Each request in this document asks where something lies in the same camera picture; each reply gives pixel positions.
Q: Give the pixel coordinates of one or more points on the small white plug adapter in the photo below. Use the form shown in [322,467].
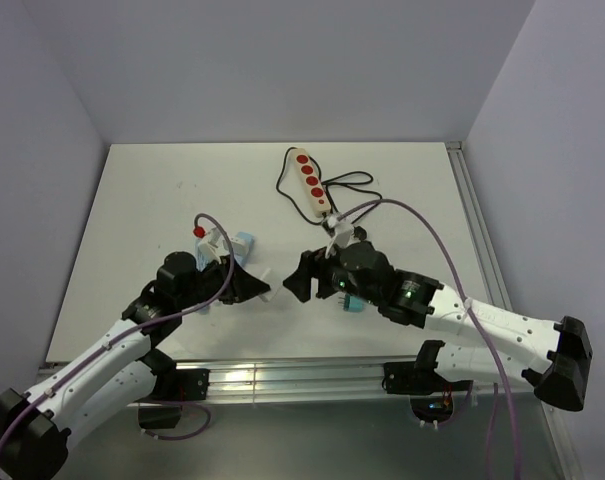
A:
[242,244]

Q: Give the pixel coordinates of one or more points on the beige red power strip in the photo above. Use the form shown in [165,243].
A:
[309,177]

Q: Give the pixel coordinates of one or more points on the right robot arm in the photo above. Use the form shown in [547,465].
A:
[474,341]

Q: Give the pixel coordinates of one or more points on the light blue power strip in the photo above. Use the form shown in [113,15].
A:
[243,261]

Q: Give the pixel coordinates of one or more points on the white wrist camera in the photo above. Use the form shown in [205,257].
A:
[340,234]
[210,245]

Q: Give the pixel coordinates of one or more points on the aluminium right rail frame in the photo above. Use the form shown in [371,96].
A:
[490,270]

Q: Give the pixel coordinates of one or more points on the aluminium front rail frame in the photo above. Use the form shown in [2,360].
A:
[320,419]

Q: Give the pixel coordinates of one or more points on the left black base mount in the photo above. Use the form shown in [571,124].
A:
[182,387]

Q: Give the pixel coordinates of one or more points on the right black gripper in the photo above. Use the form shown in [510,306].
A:
[312,263]

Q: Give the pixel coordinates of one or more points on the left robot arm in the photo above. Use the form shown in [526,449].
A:
[39,426]

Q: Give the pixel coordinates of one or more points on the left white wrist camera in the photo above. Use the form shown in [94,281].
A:
[210,245]

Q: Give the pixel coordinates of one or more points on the teal plug adapter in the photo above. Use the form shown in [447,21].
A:
[351,304]

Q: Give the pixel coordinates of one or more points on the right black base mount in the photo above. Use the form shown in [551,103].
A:
[407,380]

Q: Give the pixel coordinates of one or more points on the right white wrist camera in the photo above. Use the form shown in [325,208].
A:
[340,234]

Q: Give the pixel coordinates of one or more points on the aluminium rail frame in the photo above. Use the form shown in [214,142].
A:
[320,419]
[490,270]

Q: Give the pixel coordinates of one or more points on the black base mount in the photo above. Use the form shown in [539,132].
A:
[182,387]
[407,380]

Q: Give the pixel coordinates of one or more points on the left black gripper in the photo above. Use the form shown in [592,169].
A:
[242,286]

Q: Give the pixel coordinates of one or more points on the white square charger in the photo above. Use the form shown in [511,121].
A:
[266,278]

